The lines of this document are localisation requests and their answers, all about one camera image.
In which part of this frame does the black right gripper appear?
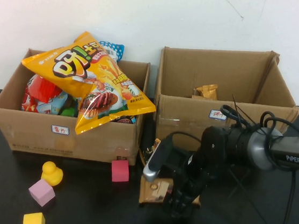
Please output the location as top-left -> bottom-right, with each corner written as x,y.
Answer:
154,145 -> 216,222

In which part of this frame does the brown biscuit packet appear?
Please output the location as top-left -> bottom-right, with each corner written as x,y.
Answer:
138,175 -> 204,212

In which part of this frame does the black orange snack packet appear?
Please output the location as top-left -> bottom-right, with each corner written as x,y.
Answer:
137,136 -> 163,170

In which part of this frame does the dark snack bag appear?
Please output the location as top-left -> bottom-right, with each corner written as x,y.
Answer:
109,112 -> 138,125

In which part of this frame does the golden snack packet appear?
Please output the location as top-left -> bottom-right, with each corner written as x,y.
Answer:
193,82 -> 220,101

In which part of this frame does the green snack packet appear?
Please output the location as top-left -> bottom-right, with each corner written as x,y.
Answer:
59,102 -> 80,118

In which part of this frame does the light blue snack bag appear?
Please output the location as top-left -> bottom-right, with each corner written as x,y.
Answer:
34,88 -> 70,117

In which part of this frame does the blue white dotted snack bag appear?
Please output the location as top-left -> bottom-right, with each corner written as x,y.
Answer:
96,40 -> 126,62

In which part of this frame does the red white snack bag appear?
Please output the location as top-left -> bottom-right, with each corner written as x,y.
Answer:
20,73 -> 64,116

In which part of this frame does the magenta foam cube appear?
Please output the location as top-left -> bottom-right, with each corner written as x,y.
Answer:
109,158 -> 132,184

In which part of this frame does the yellow rubber duck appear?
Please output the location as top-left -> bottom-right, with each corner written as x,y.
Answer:
40,160 -> 65,188

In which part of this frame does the tall cardboard box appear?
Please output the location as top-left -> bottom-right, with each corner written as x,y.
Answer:
148,38 -> 299,164

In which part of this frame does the light pink foam cube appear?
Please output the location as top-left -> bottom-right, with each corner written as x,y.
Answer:
27,177 -> 58,209

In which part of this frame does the yellow foam cube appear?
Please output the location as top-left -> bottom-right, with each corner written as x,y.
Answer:
22,210 -> 48,224

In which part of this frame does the low cardboard box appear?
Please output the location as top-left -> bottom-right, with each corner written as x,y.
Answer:
0,45 -> 152,168

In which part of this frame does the large yellow chips bag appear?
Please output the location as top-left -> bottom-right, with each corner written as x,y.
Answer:
14,24 -> 165,143

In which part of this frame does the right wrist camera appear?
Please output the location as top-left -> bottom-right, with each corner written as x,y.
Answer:
141,133 -> 176,185

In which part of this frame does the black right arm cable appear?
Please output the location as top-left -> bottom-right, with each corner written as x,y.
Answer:
207,93 -> 299,224

